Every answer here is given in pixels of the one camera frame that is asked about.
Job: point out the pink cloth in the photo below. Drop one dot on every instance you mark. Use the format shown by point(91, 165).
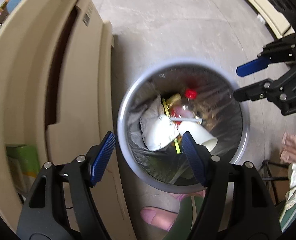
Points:
point(294, 147)

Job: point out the green trouser leg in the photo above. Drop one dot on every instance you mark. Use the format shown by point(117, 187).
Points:
point(185, 220)

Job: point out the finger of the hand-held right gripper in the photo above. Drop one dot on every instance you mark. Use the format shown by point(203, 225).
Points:
point(253, 90)
point(253, 66)

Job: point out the round grey trash bin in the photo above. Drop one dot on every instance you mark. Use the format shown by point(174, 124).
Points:
point(148, 170)

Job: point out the black metal stand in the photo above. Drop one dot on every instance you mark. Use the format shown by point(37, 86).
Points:
point(275, 178)

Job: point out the white paper cup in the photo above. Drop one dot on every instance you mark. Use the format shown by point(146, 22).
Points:
point(200, 136)
point(160, 132)

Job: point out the plastic bottle with orange label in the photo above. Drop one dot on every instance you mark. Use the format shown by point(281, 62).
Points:
point(190, 94)

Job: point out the flattened cardboard box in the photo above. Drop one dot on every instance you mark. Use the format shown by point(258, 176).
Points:
point(88, 80)

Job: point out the cream cabinet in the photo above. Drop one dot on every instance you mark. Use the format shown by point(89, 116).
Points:
point(268, 12)

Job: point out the white straw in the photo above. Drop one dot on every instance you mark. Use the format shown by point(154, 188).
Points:
point(185, 120)

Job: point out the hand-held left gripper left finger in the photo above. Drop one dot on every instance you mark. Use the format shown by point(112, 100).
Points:
point(101, 157)

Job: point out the green pen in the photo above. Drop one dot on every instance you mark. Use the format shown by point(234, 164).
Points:
point(177, 148)

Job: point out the gold jar lid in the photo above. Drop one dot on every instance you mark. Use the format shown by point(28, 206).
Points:
point(174, 99)

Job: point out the white tissue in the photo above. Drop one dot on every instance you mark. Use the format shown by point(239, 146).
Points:
point(150, 110)

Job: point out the green box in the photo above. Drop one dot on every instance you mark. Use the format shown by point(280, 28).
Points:
point(23, 165)

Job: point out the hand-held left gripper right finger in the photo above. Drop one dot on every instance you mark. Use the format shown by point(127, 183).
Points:
point(193, 160)

